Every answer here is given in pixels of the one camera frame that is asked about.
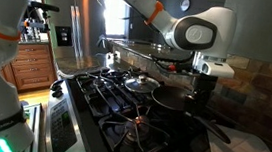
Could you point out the glass lid with metal knob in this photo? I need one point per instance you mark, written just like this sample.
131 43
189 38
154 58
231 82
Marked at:
142 84

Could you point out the camera mount with orange clamp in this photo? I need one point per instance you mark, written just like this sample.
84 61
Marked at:
33 24

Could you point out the bright window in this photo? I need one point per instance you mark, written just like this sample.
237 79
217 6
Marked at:
115 17

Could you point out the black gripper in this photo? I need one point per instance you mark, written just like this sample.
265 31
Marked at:
205 86

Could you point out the black bar camera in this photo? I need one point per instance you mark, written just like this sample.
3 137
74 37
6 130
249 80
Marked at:
45 6

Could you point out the black stove knob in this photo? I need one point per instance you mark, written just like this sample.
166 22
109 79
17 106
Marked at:
57 94
57 84

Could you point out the black fridge dispenser panel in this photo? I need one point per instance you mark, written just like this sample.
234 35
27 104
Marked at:
63 36

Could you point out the stainless steel refrigerator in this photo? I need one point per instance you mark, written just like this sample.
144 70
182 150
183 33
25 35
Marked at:
86 31

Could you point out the black frying pan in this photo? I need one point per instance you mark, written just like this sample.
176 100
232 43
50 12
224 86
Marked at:
169 97

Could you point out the wooden drawer cabinet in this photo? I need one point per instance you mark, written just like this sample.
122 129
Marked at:
33 66

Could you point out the black gas stove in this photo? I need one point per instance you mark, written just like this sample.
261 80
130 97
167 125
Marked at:
121 125

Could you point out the round wall clock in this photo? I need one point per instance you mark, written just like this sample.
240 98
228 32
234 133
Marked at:
184 4

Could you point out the power outlet plate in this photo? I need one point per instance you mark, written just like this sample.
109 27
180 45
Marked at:
116 56

